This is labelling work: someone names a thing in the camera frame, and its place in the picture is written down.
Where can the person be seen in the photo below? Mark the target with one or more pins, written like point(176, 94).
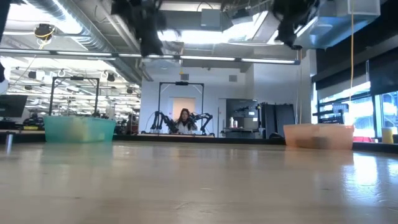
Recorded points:
point(185, 124)

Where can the teal translucent plastic bin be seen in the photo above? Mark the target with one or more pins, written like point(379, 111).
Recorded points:
point(59, 130)

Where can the white bottle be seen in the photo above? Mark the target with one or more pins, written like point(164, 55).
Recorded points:
point(235, 123)
point(231, 122)

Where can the orange translucent plastic bin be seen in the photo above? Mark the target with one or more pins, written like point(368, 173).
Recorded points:
point(339, 135)

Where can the long ceiling light strip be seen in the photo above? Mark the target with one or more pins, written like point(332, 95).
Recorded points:
point(205, 58)

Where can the yellow cup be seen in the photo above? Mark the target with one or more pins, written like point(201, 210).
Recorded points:
point(387, 135)

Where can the grey metal post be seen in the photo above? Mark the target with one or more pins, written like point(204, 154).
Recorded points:
point(8, 143)

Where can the grey ceiling box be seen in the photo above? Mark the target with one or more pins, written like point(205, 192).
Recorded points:
point(211, 17)

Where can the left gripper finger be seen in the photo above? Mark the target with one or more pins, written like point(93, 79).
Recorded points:
point(158, 43)
point(147, 43)

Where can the dark storage cabinet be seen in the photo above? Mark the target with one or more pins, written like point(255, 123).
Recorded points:
point(242, 118)

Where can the black gantry frame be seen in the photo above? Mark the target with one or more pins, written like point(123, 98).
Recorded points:
point(182, 83)
point(74, 78)

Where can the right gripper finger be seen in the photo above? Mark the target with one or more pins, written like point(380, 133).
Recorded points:
point(286, 35)
point(296, 39)

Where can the black background robot arm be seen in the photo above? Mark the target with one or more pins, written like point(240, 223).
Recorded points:
point(203, 119)
point(161, 121)

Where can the black monitor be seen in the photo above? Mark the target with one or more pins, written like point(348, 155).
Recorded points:
point(12, 105)

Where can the red crate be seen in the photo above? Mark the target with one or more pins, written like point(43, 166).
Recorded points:
point(364, 139)

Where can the black room divider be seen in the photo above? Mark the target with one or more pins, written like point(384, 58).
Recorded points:
point(276, 119)

